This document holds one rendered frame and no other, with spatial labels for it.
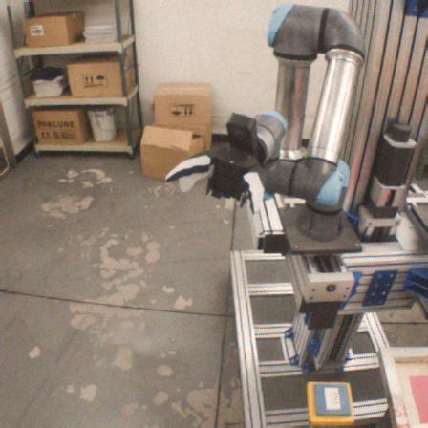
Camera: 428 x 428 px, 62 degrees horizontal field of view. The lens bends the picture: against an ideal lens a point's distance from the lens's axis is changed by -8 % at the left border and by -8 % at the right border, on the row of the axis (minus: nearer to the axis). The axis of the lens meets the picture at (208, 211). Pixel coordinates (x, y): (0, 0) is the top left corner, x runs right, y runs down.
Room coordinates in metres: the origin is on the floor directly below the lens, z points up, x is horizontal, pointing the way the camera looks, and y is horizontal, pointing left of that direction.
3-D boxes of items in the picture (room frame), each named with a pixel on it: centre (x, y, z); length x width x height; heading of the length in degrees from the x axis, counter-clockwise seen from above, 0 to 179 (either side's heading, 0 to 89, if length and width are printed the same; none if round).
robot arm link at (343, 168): (0.95, -0.34, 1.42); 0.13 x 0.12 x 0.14; 66
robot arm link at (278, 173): (0.76, -0.14, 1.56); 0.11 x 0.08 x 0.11; 66
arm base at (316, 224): (0.95, -0.35, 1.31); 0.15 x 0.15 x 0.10
